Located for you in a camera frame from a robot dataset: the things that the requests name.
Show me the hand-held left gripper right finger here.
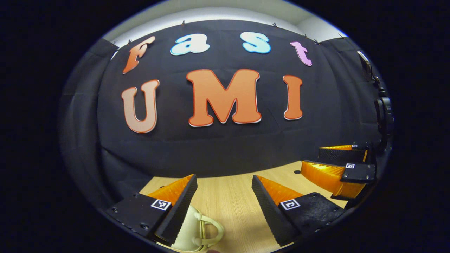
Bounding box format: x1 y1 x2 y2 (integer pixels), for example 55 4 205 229
251 175 347 247

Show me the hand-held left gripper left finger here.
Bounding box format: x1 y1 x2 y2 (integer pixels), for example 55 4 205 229
107 174 198 246

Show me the pale yellow small suitcase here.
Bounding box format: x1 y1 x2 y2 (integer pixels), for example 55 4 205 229
165 205 225 253

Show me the black backdrop cloth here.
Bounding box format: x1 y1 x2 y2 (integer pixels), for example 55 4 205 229
58 19 392 211

